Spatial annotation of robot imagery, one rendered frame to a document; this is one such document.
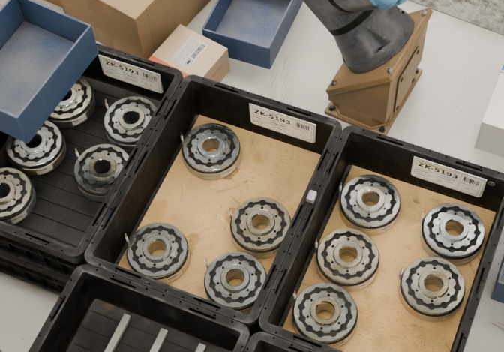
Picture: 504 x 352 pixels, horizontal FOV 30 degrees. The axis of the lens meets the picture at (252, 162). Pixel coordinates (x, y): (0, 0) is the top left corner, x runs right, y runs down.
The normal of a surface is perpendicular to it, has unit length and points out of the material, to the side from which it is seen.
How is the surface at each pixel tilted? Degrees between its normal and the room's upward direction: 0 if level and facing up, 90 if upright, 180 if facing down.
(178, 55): 0
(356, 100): 90
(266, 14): 0
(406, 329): 0
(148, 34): 90
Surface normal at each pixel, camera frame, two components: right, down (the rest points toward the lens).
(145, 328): -0.04, -0.53
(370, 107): -0.48, 0.76
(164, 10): 0.81, 0.48
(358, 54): -0.53, 0.49
